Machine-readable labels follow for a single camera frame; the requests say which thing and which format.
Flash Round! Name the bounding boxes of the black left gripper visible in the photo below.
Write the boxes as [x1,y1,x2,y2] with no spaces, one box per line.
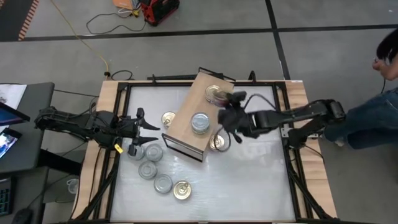
[115,107,162,157]

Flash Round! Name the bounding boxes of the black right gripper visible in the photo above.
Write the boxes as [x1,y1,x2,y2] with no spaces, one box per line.
[217,91,262,139]

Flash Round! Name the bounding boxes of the blue pink salmon can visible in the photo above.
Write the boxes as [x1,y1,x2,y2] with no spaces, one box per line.
[205,84,223,105]
[216,90,230,108]
[172,180,193,201]
[208,133,227,152]
[160,111,177,129]

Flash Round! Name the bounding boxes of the green white tuna can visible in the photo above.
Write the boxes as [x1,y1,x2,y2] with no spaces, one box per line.
[190,111,211,135]
[127,144,146,161]
[144,143,164,162]
[153,174,174,194]
[137,160,158,180]

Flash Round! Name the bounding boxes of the clear plastic cup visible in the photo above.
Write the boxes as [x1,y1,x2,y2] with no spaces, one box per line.
[66,177,80,195]

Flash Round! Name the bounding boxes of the dark gray side desk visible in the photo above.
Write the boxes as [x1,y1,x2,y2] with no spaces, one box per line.
[0,82,82,224]

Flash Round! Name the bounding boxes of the red black tool case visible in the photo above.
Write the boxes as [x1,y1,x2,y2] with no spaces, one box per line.
[139,0,181,27]

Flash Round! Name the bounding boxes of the orange box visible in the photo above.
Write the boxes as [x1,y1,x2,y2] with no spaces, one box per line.
[112,0,139,11]

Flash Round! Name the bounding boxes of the laptop with blue screen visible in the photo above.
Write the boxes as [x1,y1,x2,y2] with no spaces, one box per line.
[0,101,31,127]

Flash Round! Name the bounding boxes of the smartphone with lit screen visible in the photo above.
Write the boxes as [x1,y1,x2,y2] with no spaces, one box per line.
[0,127,23,159]

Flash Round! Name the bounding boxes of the white paper sheet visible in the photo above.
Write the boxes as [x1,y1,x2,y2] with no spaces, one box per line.
[0,83,28,110]

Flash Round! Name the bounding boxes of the person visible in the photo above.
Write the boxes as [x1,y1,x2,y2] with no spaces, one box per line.
[323,27,398,151]

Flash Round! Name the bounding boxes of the black computer mouse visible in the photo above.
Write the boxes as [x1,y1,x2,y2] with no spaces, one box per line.
[11,207,34,224]

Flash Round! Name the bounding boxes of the black keyboard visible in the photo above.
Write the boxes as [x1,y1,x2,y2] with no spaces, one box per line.
[0,177,16,217]

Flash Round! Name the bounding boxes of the black orange-striped floor mat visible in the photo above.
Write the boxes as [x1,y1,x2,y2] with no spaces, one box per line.
[0,0,40,42]

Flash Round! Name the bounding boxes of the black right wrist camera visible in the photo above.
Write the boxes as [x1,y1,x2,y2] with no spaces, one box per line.
[231,90,249,105]

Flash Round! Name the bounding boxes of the black right camera cable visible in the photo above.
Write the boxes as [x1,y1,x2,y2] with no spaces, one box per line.
[213,92,280,153]

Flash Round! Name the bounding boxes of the wooden shelf black metal frame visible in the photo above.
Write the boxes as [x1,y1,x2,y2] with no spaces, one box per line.
[161,67,236,163]

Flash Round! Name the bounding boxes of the black aluminium table frame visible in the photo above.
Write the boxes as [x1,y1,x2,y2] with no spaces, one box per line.
[70,70,338,224]

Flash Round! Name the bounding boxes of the short black looped cable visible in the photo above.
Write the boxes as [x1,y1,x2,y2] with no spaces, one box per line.
[111,70,134,81]

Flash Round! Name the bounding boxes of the long black floor cable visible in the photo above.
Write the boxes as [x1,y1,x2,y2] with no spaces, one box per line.
[85,11,147,35]

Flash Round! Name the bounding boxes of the yellow power cable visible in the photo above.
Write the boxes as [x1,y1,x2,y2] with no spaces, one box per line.
[49,0,110,75]

